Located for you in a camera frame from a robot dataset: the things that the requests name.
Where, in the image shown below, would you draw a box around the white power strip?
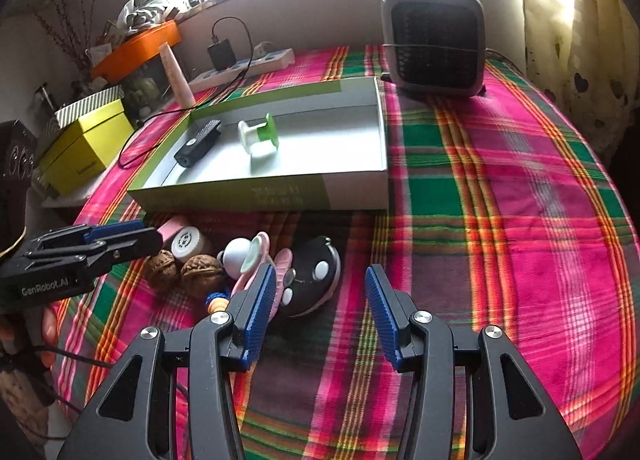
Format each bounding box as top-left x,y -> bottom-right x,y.
187,46 -> 295,93

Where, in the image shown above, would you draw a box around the striped gift box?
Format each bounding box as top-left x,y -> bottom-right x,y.
54,85 -> 125,130

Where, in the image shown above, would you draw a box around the white green spool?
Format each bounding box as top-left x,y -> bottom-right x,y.
237,112 -> 281,160

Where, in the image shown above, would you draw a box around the cream lotion tube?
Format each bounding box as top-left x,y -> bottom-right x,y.
159,42 -> 197,108

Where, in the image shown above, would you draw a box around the black round remote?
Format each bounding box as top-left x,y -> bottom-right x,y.
272,235 -> 342,318

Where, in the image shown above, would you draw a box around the green white cardboard box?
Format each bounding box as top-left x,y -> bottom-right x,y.
126,76 -> 390,213

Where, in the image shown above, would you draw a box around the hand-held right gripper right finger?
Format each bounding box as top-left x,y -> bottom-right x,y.
364,264 -> 583,460

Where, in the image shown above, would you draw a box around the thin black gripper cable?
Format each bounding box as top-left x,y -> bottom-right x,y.
35,346 -> 118,370

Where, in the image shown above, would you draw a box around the grey space heater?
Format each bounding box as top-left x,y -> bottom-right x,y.
381,0 -> 487,98

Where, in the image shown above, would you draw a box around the black charger cable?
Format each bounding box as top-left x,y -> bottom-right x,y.
119,16 -> 252,170

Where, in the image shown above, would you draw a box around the cream curtain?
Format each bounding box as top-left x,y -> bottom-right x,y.
517,0 -> 640,111

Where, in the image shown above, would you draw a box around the red dried branches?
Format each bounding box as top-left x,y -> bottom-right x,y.
30,0 -> 96,71

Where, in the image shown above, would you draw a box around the blue orange keychain toy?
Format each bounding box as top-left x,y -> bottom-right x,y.
204,290 -> 232,316

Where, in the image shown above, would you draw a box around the black charger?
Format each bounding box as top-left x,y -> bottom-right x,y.
207,39 -> 236,72

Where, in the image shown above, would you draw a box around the orange box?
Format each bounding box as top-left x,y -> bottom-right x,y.
91,20 -> 181,81

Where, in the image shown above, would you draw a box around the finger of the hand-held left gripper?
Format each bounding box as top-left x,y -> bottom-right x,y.
24,227 -> 165,277
27,219 -> 156,253

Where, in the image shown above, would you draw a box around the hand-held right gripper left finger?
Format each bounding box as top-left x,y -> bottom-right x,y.
57,262 -> 278,460

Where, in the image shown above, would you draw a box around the dark patterned object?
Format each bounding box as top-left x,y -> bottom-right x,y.
0,120 -> 38,253

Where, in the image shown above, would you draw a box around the pale artificial plant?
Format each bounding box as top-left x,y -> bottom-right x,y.
115,0 -> 171,36

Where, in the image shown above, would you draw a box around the green glass jar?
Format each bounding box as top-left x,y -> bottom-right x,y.
122,75 -> 166,113

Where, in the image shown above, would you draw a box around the person's left hand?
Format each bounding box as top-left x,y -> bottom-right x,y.
0,305 -> 62,367

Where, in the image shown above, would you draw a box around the yellow box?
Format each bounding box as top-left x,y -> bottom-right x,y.
37,99 -> 136,196

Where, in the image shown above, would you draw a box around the white round bottle cap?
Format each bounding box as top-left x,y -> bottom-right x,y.
170,226 -> 213,263

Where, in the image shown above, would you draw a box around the black rectangular device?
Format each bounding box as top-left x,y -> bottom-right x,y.
174,119 -> 222,168

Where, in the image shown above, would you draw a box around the bumpy brown walnut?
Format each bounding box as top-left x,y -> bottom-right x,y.
144,250 -> 180,295

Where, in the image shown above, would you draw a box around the smooth brown walnut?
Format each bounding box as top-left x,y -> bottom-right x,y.
180,255 -> 227,300

